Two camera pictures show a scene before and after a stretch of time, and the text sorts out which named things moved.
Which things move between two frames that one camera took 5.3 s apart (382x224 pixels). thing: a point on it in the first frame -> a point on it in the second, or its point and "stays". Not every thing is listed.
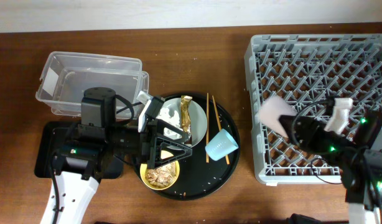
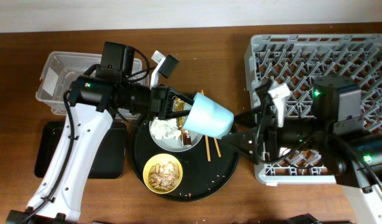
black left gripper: (150, 151) -> (161, 102)
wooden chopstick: (227, 160) -> (218, 147)
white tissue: (173, 120) stays
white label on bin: (50, 82) stays
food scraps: (162, 176) stays
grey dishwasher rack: (305, 69) stays
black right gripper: (304, 125) -> (270, 131)
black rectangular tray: (112, 168) stays
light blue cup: (221, 144) -> (209, 117)
